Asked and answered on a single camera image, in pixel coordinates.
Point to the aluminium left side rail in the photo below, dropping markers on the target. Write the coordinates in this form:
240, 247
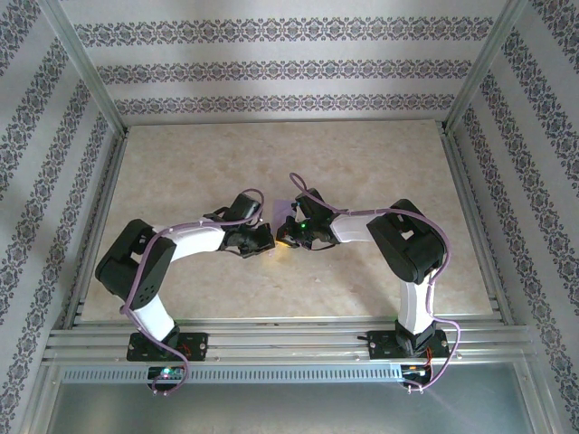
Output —
97, 203

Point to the aluminium right side rail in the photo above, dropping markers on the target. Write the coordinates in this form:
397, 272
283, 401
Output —
475, 226

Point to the purple paper sheet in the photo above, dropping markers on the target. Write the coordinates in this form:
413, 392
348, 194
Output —
282, 210

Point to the aluminium frame post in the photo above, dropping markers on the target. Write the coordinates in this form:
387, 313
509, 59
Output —
81, 68
486, 68

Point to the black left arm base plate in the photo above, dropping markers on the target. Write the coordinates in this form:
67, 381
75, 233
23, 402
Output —
196, 346

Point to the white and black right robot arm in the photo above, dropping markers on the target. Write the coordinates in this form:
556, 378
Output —
407, 244

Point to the aluminium cross rail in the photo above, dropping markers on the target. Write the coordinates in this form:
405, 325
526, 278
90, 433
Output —
285, 339

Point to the aluminium left frame post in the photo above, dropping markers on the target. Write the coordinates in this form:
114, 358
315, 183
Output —
81, 68

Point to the aluminium right frame post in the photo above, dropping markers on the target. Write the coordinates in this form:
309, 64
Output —
486, 68

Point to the controller board with green light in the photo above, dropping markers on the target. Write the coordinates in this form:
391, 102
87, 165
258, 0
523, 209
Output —
165, 372

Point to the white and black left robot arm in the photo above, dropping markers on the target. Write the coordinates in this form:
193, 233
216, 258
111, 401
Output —
135, 262

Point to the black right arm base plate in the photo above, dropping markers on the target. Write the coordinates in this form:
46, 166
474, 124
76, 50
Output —
382, 346

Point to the grey metal panel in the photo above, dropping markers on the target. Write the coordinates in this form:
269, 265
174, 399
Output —
289, 407

